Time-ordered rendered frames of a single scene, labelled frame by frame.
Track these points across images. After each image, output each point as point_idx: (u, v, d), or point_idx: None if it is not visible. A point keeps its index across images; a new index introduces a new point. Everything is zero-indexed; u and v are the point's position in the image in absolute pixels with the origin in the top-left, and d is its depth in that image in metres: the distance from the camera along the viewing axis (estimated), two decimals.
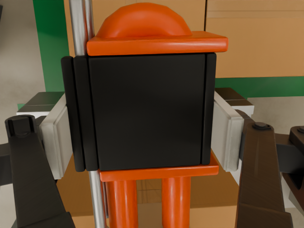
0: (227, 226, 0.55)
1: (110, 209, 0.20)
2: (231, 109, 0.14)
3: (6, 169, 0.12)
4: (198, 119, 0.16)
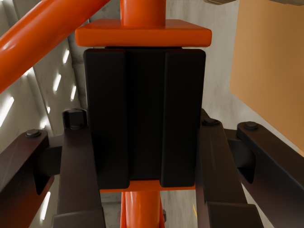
0: (244, 61, 0.33)
1: None
2: None
3: None
4: None
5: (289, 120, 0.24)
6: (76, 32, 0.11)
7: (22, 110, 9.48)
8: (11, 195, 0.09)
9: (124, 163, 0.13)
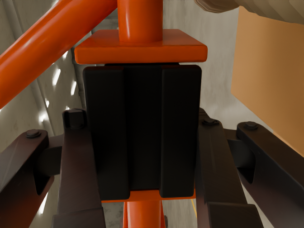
0: (245, 64, 0.33)
1: None
2: None
3: None
4: None
5: (289, 125, 0.24)
6: (75, 51, 0.12)
7: (20, 102, 9.42)
8: (11, 195, 0.09)
9: (124, 175, 0.13)
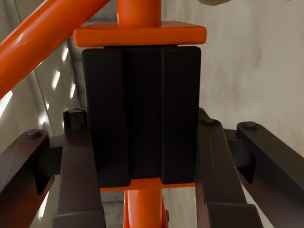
0: None
1: None
2: None
3: None
4: None
5: None
6: (74, 33, 0.12)
7: (21, 105, 9.39)
8: (12, 195, 0.09)
9: (125, 160, 0.13)
